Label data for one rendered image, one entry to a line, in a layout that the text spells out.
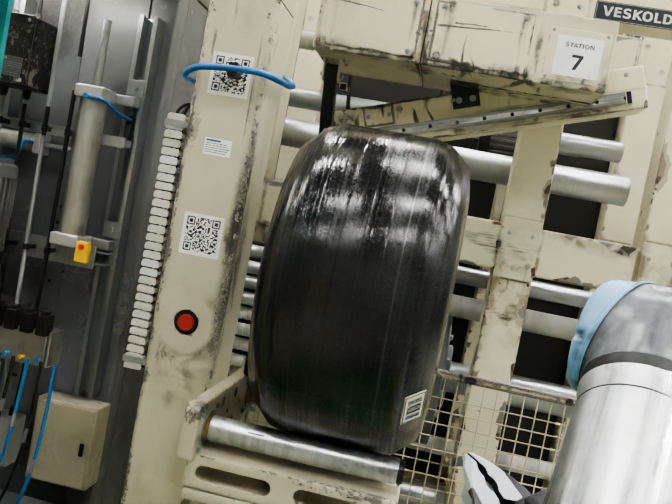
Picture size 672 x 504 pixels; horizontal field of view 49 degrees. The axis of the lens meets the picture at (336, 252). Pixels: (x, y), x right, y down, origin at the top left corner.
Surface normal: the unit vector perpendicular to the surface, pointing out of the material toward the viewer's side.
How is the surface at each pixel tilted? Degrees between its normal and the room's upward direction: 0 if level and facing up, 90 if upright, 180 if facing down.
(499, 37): 90
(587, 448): 53
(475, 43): 90
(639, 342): 45
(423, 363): 102
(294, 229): 73
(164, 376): 90
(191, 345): 90
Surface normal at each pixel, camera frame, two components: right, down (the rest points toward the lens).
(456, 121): -0.14, 0.03
